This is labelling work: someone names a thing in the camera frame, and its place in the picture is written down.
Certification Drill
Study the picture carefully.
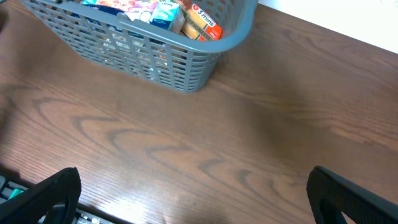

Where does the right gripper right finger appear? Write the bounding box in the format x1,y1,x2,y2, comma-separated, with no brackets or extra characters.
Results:
306,166,397,224

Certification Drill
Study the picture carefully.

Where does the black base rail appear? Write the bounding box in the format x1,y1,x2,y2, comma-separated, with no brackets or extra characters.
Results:
0,174,125,224

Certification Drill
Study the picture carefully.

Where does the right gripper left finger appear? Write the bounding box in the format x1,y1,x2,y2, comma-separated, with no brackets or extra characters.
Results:
1,167,81,224

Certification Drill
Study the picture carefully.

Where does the blue Kleenex tissue multipack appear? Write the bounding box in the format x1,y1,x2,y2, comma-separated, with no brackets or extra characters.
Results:
80,0,185,33

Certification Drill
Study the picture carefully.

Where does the grey plastic basket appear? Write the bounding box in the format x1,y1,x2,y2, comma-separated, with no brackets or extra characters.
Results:
22,0,257,92

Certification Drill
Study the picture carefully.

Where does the San Remo spaghetti packet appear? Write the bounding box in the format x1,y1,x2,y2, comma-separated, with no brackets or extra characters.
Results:
174,0,223,41

